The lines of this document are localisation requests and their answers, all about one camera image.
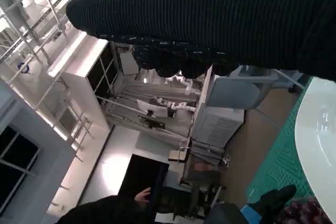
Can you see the person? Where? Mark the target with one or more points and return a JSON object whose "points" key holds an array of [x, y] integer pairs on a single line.
{"points": [[105, 211]]}

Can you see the red toy grape bunch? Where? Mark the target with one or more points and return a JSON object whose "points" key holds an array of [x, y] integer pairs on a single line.
{"points": [[302, 213]]}

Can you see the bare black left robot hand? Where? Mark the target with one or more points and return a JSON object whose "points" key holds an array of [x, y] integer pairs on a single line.
{"points": [[273, 197]]}

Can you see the white plate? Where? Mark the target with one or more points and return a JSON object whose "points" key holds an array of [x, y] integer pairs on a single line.
{"points": [[317, 142]]}

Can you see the dark window with white frame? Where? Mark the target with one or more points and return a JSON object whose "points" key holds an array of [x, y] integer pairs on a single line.
{"points": [[13, 161]]}

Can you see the white mesh cabinet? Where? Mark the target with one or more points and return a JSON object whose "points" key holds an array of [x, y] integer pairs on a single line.
{"points": [[218, 127]]}

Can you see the black computer monitor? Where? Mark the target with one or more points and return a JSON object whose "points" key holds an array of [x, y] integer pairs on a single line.
{"points": [[144, 174]]}

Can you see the grey chair with metal legs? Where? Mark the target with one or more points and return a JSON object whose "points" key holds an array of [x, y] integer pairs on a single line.
{"points": [[233, 93]]}

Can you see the white metal rack frame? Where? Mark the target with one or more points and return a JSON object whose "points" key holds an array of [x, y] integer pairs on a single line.
{"points": [[51, 6]]}

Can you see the green cutting mat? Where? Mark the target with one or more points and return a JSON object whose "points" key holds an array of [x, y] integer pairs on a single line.
{"points": [[278, 161]]}

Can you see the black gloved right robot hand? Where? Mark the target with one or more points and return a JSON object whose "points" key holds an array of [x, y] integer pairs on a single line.
{"points": [[210, 11]]}

